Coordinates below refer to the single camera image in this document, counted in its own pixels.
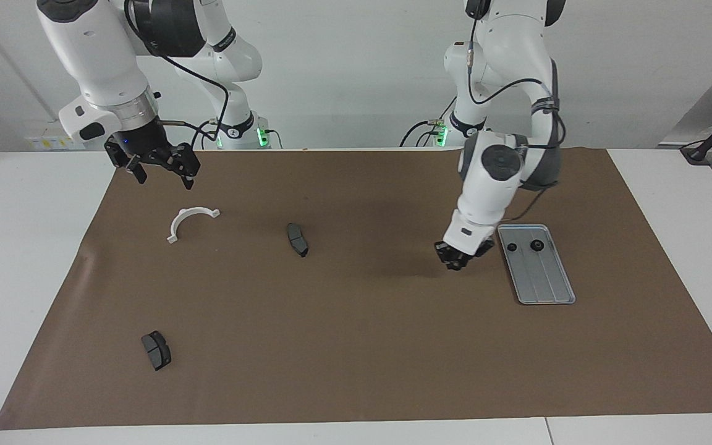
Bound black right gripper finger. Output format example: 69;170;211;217
126;155;148;185
171;143;202;190

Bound silver metal tray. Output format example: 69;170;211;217
497;224;577;306

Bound brown table mat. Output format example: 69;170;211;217
0;147;712;430

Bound long grey brake pad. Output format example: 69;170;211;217
286;222;309;258

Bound short grey brake pad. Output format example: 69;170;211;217
141;331;172;371

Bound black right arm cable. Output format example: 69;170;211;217
124;0;231;149

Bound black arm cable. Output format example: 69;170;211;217
464;0;568;223
124;0;231;149

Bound white curved plastic bracket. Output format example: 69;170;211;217
166;207;221;244

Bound white wall outlet box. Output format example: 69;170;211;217
25;135;80;151

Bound black base cable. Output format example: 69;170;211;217
400;121;449;148

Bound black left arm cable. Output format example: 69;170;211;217
464;0;568;223

